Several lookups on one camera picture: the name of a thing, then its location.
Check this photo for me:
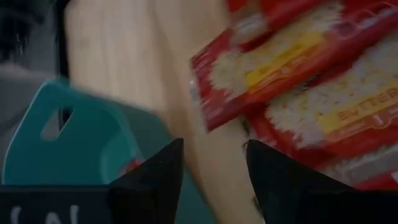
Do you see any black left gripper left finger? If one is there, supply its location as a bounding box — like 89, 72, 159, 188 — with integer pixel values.
0, 138, 185, 224

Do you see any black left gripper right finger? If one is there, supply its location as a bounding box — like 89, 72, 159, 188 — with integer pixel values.
246, 139, 398, 224

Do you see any red butter popcorn bag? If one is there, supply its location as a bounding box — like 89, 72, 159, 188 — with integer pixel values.
245, 30, 398, 191
189, 0, 398, 133
226, 0, 343, 50

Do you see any teal plastic basket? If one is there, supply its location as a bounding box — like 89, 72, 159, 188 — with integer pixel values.
1, 77, 215, 224

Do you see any black metal table frame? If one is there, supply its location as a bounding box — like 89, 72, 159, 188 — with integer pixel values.
54, 0, 74, 128

